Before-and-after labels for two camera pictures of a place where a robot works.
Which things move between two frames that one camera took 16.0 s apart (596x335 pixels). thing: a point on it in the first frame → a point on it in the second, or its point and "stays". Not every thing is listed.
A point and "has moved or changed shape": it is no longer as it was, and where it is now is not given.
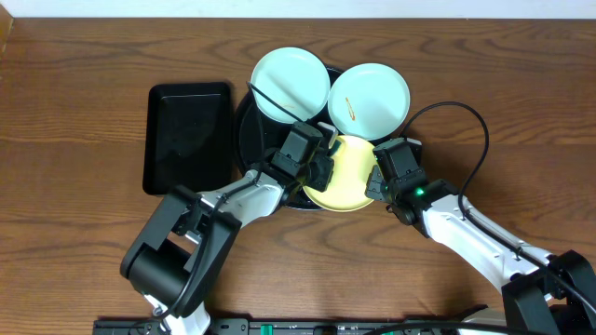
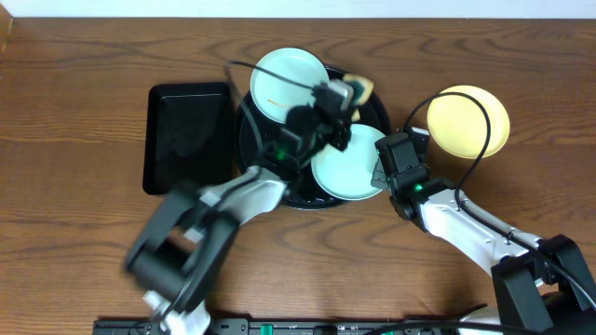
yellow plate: (353, 159) → (458, 125)
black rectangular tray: (188, 137) stays
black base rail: (277, 326) stays
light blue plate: (368, 100) → (347, 174)
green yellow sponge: (335, 146) has moved or changed shape
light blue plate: (295, 77) stays
